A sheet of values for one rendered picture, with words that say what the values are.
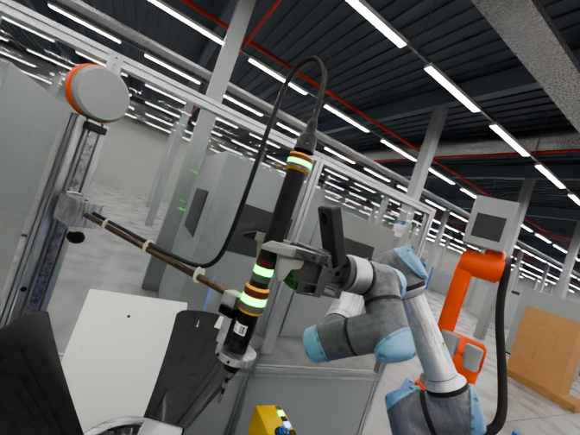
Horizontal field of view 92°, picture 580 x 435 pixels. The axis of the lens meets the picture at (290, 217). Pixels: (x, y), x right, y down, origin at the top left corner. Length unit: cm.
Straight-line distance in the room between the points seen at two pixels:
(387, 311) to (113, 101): 93
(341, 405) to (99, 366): 138
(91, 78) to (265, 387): 141
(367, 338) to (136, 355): 60
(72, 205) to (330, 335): 72
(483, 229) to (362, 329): 368
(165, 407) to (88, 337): 31
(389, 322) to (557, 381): 774
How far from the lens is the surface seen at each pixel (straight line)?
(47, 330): 63
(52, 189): 103
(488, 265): 426
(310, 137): 49
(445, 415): 103
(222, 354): 52
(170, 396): 70
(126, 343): 91
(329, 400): 186
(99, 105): 103
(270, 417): 113
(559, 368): 825
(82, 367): 90
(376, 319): 59
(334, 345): 62
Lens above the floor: 171
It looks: 1 degrees up
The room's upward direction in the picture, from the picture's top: 19 degrees clockwise
